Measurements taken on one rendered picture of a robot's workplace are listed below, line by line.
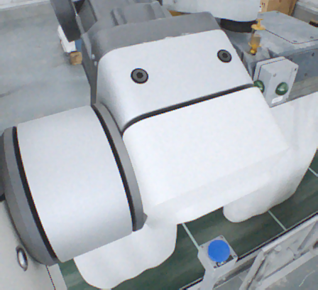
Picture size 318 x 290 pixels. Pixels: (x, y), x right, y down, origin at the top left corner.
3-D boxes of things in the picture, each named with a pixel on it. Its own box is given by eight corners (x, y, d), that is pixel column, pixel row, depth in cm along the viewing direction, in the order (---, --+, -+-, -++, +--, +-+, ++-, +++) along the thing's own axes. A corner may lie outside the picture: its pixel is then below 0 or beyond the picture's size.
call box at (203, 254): (211, 279, 76) (214, 271, 72) (196, 255, 81) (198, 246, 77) (234, 266, 79) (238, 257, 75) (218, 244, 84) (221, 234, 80)
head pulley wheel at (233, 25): (235, 35, 64) (236, 25, 63) (212, 23, 70) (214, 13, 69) (263, 30, 67) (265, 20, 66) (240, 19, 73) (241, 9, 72)
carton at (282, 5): (263, 24, 449) (268, 0, 423) (246, 17, 475) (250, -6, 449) (286, 19, 472) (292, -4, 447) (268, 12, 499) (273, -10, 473)
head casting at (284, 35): (234, 156, 73) (260, 47, 54) (186, 106, 90) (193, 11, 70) (311, 124, 83) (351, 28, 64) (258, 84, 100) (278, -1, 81)
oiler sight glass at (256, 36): (254, 47, 57) (258, 30, 54) (246, 42, 58) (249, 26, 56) (263, 45, 58) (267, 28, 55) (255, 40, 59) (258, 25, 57)
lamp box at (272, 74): (262, 110, 58) (272, 72, 53) (248, 99, 62) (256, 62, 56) (287, 101, 61) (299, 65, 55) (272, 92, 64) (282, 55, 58)
